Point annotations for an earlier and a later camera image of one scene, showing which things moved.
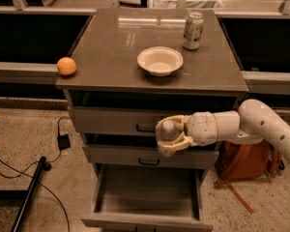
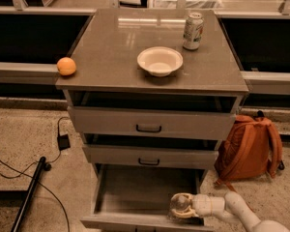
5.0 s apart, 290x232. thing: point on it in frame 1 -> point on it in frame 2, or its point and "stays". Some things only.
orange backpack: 246,160 stays
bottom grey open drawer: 147,198 stays
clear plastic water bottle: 168,130 -> 180,204
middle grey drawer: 149,157 stays
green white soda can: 193,31 stays
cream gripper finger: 186,142 -> 188,214
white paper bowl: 159,61 stays
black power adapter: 63,141 stays
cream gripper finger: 181,118 -> 188,195
